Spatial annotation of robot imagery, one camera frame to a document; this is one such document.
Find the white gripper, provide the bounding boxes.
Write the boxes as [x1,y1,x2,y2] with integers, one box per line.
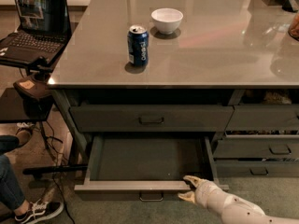
[178,175,226,211]

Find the black floor cable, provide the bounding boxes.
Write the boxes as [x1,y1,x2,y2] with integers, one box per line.
[43,121,76,224]

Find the blue jeans leg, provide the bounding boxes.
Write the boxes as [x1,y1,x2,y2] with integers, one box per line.
[0,135,25,210]

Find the black white sneaker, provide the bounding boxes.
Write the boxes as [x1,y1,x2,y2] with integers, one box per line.
[15,200,64,224]

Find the white ceramic bowl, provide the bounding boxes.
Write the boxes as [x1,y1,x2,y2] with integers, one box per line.
[151,8,183,35]

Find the blue soda can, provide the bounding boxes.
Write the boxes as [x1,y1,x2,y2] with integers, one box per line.
[127,24,149,66]

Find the brown object right edge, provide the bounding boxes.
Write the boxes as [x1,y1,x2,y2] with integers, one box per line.
[288,13,299,40]

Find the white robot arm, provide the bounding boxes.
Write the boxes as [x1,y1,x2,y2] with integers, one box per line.
[178,175,299,224]

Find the black open laptop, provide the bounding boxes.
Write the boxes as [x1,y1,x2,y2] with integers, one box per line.
[0,0,72,67]

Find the black laptop stand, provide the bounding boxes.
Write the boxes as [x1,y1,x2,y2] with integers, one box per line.
[0,56,92,176]

